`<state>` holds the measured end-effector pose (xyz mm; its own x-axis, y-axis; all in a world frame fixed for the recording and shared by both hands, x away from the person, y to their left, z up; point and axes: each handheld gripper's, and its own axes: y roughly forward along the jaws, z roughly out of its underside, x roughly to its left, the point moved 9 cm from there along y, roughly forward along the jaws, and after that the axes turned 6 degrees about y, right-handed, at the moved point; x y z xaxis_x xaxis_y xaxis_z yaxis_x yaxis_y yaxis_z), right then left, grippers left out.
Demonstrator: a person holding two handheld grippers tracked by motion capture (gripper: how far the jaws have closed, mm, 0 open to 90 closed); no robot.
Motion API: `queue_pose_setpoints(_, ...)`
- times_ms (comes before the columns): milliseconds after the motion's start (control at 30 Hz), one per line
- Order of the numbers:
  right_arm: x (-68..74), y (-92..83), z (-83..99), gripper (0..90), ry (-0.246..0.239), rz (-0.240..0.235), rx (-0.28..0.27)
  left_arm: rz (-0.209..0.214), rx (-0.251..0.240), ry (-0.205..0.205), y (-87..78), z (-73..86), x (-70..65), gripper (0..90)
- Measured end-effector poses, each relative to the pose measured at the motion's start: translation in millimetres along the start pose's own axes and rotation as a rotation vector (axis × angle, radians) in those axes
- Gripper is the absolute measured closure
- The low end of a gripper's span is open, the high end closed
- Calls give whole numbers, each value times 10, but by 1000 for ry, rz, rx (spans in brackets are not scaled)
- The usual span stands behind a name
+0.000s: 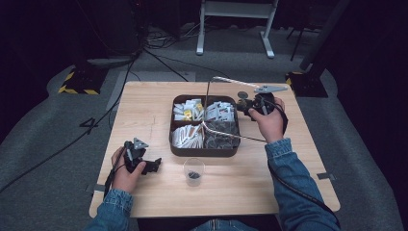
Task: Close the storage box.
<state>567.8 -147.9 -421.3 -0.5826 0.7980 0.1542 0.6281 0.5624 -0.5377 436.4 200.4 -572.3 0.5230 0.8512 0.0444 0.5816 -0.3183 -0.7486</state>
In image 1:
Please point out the person's right hand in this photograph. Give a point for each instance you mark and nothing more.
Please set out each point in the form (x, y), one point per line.
(271, 125)

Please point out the white metal stand frame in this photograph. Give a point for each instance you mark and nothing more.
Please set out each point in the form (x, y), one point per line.
(235, 9)

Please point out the single dark sachet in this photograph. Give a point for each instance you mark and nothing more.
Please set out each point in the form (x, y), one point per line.
(194, 175)

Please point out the pile of white yellow packets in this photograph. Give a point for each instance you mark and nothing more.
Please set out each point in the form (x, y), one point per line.
(188, 109)

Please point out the dark brown compartment tray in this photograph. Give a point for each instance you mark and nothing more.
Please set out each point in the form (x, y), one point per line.
(205, 152)

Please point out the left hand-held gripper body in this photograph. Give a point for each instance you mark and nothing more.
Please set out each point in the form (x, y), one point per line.
(133, 159)

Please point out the pile of plain white packets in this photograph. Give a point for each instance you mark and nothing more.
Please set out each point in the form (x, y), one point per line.
(219, 111)

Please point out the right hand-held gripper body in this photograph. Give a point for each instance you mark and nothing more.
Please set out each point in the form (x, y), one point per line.
(264, 99)

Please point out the black tripod legs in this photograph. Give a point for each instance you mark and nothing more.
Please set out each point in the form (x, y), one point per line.
(296, 41)

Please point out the dark slanted stand pole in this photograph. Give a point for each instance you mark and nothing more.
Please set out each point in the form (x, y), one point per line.
(324, 35)

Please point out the dark equipment cabinet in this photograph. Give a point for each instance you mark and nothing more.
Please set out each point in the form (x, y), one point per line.
(109, 25)

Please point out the pile of dark packets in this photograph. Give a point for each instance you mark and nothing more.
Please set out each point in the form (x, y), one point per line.
(221, 139)

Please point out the grey tape piece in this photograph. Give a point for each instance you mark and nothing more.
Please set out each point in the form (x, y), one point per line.
(325, 176)
(96, 188)

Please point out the pile of white brown packets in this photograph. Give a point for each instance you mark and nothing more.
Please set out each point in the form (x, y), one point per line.
(187, 136)

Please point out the black yellow striped stand base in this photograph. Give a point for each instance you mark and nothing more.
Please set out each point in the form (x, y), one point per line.
(81, 82)
(308, 86)

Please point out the person's left hand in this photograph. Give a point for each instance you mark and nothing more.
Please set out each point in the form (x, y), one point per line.
(123, 179)

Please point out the clear plastic cup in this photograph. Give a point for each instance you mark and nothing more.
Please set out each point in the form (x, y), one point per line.
(193, 166)

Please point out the person's jeans legs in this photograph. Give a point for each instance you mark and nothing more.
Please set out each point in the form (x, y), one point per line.
(224, 225)

